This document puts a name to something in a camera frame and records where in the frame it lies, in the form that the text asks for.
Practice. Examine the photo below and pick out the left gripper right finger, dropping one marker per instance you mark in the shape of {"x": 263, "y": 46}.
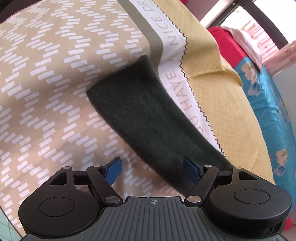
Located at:
{"x": 237, "y": 201}

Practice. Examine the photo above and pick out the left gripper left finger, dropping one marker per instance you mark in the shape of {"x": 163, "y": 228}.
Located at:
{"x": 70, "y": 201}

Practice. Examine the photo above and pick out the dark green knit sweater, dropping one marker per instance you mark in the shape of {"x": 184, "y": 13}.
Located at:
{"x": 134, "y": 103}

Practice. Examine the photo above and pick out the blue floral quilt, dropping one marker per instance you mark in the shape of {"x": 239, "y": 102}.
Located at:
{"x": 272, "y": 115}

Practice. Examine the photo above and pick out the red blanket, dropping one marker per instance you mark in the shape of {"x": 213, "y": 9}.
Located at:
{"x": 228, "y": 47}

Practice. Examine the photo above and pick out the beige patterned bed sheet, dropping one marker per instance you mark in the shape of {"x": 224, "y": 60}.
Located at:
{"x": 52, "y": 52}

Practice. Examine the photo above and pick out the black window frame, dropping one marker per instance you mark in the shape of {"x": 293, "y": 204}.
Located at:
{"x": 264, "y": 21}

